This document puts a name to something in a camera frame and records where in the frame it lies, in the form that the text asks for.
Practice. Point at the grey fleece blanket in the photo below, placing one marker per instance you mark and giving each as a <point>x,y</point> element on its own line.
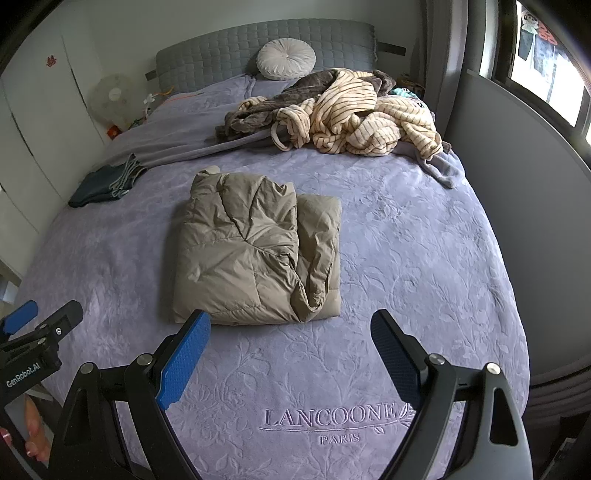
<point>175,150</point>

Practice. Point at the window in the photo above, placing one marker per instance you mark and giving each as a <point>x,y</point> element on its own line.
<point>540,64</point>

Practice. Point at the brown fleece garment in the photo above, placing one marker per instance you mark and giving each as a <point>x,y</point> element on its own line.
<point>244,122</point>

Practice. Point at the small red object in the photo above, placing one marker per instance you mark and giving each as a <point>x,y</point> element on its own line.
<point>113,133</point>

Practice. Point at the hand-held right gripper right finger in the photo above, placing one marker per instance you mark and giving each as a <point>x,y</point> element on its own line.
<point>397,355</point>

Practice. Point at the person's left hand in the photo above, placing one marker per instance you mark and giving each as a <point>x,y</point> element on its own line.
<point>33,420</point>

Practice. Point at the white electric fan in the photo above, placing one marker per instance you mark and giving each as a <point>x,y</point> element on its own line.
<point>111,99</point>

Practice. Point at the teal cloth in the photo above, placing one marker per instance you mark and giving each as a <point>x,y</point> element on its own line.
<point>401,92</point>

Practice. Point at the cream striped robe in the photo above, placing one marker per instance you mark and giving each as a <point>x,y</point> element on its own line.
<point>351,115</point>

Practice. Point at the beige puffer jacket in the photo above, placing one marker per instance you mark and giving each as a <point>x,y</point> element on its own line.
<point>240,249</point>

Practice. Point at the grey padded headboard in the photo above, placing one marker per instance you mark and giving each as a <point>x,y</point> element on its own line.
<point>207,60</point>

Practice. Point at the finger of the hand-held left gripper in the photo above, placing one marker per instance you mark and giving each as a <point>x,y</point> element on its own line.
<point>18,314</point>
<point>64,317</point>

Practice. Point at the round white cushion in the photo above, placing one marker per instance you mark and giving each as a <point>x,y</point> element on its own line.
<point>286,59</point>

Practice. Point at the white power plug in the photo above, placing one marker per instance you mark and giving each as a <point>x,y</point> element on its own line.
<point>150,99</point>

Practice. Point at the lilac embossed bed blanket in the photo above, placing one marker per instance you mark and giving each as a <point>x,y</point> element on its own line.
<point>392,230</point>

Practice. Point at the folded dark green jeans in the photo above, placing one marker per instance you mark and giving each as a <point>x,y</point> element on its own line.
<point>97,184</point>

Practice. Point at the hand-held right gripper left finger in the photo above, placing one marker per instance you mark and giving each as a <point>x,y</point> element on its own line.
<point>184,360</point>

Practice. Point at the red wardrobe sticker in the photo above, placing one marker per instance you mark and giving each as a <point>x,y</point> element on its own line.
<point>50,60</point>

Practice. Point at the white wardrobe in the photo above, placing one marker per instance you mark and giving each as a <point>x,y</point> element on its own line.
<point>41,129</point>

